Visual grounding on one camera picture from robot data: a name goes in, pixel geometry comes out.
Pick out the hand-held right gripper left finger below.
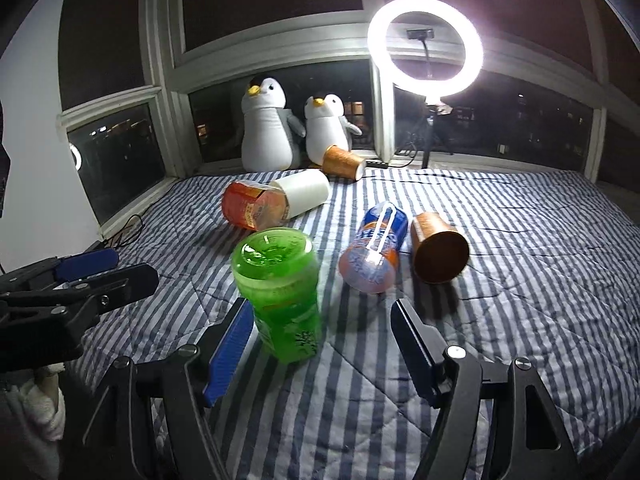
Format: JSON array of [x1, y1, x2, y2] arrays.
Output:
[[82, 298, 255, 480]]

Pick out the blue and orange cup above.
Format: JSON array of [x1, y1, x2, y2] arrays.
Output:
[[338, 201, 410, 294]]

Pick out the blue striped blanket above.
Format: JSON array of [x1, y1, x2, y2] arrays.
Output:
[[65, 166, 640, 480]]

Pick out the large penguin plush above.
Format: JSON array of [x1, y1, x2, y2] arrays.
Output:
[[241, 77, 307, 172]]

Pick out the green plastic cup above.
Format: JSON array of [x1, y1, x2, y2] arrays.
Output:
[[231, 227, 323, 365]]

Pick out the white paper cup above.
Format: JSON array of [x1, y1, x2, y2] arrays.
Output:
[[272, 169, 331, 221]]

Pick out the brown paper cup far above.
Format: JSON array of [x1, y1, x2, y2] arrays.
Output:
[[321, 144, 367, 181]]

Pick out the black phone holder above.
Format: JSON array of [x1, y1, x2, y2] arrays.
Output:
[[406, 27, 436, 81]]

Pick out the black cable loop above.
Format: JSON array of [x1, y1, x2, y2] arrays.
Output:
[[102, 214, 146, 249]]

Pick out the black ring light cable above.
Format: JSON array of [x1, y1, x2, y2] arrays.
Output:
[[388, 132, 420, 169]]

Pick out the white window frame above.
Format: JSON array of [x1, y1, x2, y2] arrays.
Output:
[[56, 0, 610, 242]]

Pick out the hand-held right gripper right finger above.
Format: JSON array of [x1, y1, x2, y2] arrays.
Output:
[[391, 299, 571, 480]]

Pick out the large copper cup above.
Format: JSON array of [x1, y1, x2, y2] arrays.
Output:
[[410, 211, 470, 284]]

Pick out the white ring light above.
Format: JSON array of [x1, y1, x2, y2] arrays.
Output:
[[367, 0, 485, 103]]

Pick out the small penguin plush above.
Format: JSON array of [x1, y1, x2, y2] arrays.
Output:
[[303, 95, 363, 168]]

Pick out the black tripod stand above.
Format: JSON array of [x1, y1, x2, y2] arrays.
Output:
[[397, 101, 456, 171]]

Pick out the orange plastic cup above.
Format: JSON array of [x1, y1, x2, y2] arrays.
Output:
[[222, 180, 293, 232]]

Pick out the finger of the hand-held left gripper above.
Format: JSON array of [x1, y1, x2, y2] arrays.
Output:
[[0, 248, 120, 294], [0, 263, 160, 333]]

